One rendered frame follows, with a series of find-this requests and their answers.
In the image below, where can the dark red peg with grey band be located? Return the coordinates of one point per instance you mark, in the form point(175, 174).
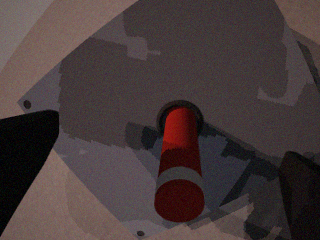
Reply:
point(179, 195)

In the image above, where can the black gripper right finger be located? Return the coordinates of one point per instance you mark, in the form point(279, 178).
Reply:
point(300, 184)

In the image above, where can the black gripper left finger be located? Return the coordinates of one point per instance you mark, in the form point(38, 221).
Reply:
point(25, 143)

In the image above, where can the grey sloped panel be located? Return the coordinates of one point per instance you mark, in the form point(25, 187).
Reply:
point(235, 63)

